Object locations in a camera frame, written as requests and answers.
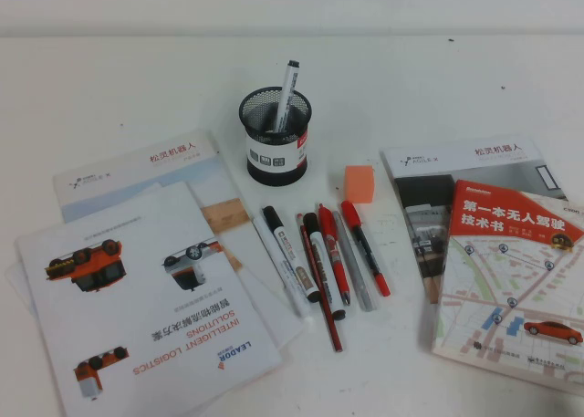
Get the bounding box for white paper sheet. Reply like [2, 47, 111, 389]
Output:
[5, 260, 38, 316]

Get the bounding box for long black cap whiteboard marker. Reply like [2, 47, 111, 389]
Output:
[302, 212, 348, 322]

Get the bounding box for red pencil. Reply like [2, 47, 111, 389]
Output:
[295, 213, 344, 353]

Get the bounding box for red gel pen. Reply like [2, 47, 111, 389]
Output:
[317, 203, 353, 308]

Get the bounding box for thin white pen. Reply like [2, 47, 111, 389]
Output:
[252, 214, 313, 326]

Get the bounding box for red double tip marker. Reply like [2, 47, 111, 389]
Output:
[339, 200, 392, 298]

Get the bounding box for orange foam block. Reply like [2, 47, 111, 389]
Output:
[342, 164, 376, 204]

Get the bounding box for AgileX brochure with room photo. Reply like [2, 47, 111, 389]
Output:
[381, 136, 569, 305]

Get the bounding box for red book with map cover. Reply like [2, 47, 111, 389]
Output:
[431, 178, 584, 395]

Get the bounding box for white marker with barcode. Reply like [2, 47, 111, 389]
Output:
[272, 59, 301, 134]

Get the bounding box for grey pen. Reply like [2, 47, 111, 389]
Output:
[331, 210, 380, 313]

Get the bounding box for Leador logistics brochure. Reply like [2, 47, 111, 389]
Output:
[16, 181, 284, 417]

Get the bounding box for short black cap whiteboard marker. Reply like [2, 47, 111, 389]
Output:
[261, 205, 321, 305]

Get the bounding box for AgileX brochure with wood photo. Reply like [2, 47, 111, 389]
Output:
[52, 129, 307, 350]

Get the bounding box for black mesh pen holder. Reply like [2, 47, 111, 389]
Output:
[237, 86, 311, 187]

